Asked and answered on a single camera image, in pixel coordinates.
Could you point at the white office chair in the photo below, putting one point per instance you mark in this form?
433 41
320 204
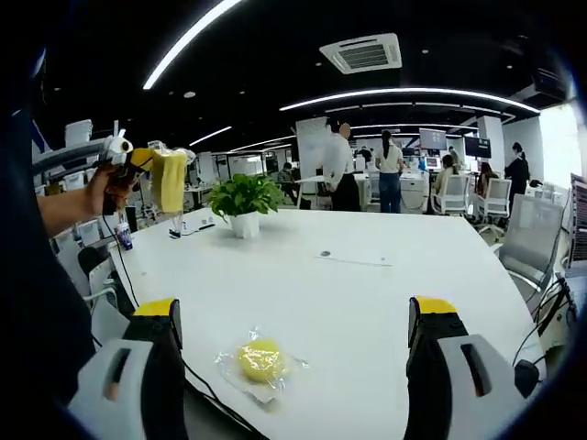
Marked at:
456 192
497 199

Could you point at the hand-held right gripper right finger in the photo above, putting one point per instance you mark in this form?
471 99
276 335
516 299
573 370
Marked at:
426 376

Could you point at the ceiling light strip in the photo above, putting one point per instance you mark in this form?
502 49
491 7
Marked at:
192 43
413 94

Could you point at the round yellow silicone block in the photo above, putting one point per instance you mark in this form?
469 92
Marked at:
262 362

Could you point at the potted green plant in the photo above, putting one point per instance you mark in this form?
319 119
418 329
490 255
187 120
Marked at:
245 197

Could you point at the black computer mouse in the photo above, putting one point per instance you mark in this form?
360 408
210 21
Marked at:
527 378

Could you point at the blue paper cup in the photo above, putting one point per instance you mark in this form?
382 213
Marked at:
124 237

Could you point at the dark wall monitor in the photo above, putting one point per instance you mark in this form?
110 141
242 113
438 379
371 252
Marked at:
477 146

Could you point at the person's dark shirt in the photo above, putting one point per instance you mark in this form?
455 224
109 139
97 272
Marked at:
41 311

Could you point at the yellow sponge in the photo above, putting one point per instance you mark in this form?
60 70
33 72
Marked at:
169 183

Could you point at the person's left hand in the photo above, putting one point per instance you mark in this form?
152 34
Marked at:
103 190

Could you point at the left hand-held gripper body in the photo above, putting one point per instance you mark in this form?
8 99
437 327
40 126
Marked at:
114 149

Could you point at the light wall monitor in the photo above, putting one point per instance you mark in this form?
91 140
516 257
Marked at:
432 139

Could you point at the ceiling air conditioner vent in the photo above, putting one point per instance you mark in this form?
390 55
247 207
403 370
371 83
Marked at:
362 52

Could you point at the grey mesh office chair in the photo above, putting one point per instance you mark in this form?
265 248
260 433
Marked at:
534 234

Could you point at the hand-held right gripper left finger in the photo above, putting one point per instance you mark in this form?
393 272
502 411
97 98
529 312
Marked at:
156 366

